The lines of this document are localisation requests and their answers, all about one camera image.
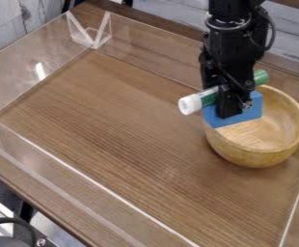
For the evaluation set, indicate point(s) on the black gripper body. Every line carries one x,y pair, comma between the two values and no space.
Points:
234,54

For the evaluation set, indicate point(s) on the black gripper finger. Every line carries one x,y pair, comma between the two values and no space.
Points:
233,101
210,73

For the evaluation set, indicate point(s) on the green and white marker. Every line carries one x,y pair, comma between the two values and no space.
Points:
202,99

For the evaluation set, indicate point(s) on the blue foam block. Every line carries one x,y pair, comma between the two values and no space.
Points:
250,114

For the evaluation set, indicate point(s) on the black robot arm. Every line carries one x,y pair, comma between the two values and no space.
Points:
242,15

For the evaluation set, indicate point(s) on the brown wooden bowl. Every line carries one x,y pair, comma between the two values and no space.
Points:
264,142

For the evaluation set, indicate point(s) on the clear acrylic corner bracket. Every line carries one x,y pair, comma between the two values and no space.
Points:
90,37

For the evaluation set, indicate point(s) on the clear acrylic tray wall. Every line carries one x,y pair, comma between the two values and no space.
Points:
98,150

